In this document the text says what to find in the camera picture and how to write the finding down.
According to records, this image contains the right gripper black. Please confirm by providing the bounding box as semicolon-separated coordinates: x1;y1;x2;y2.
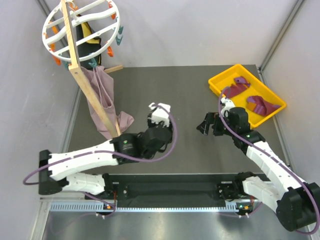
197;111;238;137

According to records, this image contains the wooden hanger stand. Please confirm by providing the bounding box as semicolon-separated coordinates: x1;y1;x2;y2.
60;0;121;138

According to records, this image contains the pink sock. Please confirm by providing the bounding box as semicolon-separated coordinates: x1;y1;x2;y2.
81;66;134;133

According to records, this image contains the white round clip hanger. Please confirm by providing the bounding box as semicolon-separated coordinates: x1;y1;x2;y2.
41;0;124;69

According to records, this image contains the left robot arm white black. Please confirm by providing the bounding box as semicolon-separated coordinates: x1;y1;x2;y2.
38;119;173;199

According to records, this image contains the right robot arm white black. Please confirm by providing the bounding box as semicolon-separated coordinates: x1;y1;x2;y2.
196;107;320;234

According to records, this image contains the maroon sock flat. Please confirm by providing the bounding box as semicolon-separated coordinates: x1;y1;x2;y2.
223;83;249;99

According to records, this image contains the yellow plastic tray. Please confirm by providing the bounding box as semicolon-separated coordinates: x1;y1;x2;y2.
208;64;287;128

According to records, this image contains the maroon orange striped sock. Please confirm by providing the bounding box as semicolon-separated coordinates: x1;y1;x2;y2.
246;95;281;117

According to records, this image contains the purple sock piece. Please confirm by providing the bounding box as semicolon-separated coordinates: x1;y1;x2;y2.
234;76;251;87

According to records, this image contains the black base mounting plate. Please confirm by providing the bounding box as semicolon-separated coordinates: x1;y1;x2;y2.
96;172;268;202

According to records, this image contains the black yellow sock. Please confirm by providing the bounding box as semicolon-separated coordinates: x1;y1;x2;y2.
75;21;103;66

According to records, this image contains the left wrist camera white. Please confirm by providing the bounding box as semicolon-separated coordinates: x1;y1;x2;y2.
148;102;171;127

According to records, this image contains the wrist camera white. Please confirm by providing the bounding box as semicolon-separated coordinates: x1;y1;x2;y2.
220;97;236;117
148;102;171;127

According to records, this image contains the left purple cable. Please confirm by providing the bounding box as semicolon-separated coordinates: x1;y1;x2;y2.
23;104;179;186

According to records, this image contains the purple cable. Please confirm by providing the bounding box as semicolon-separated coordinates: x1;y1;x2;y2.
23;104;179;186
218;86;318;235

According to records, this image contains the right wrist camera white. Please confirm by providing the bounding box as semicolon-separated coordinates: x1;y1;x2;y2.
220;97;236;117

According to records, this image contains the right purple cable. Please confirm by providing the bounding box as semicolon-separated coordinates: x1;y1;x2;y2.
218;86;318;235

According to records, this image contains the grey slotted cable duct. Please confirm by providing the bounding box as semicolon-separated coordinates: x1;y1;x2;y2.
50;201;251;213

